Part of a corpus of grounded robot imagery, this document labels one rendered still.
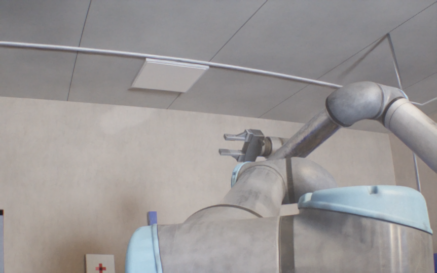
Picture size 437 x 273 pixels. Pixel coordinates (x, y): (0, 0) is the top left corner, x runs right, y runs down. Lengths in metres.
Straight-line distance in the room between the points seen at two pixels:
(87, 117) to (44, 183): 0.89
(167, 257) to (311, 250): 0.14
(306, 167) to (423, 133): 0.36
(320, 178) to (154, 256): 0.66
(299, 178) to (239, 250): 0.61
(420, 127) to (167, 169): 3.76
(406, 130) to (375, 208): 0.80
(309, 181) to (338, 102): 0.31
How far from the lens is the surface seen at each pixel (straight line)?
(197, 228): 0.44
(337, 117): 1.22
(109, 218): 4.39
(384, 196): 0.39
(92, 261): 4.22
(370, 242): 0.38
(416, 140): 1.15
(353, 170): 6.07
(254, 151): 1.62
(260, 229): 0.41
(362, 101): 1.20
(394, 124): 1.22
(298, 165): 1.00
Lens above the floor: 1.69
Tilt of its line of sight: 16 degrees up
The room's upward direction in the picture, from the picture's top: 4 degrees counter-clockwise
